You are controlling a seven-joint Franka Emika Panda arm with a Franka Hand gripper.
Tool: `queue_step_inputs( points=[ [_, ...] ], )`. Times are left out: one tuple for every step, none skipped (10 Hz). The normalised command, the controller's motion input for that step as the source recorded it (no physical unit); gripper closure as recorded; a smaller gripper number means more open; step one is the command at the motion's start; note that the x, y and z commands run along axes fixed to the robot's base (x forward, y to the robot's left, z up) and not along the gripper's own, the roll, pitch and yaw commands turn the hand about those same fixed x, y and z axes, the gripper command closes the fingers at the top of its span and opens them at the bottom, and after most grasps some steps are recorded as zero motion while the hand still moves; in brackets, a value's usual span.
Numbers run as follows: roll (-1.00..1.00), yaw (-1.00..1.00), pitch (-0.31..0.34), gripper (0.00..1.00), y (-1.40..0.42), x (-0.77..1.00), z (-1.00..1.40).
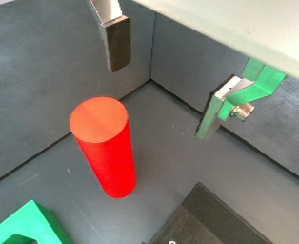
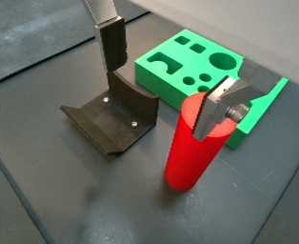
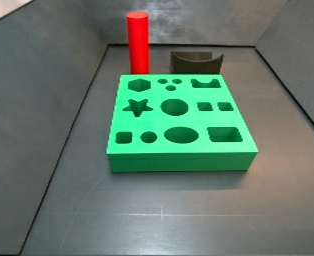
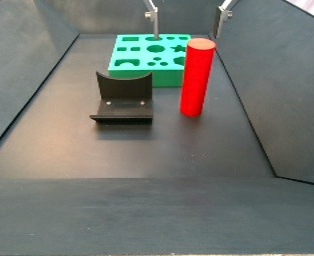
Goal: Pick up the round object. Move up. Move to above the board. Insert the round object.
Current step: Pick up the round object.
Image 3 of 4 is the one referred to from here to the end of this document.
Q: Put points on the green shape sorting board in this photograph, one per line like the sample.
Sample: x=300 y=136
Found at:
x=177 y=123

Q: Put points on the red cylinder peg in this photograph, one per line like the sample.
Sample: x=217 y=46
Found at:
x=137 y=42

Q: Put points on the dark grey curved block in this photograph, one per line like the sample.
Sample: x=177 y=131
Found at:
x=194 y=63

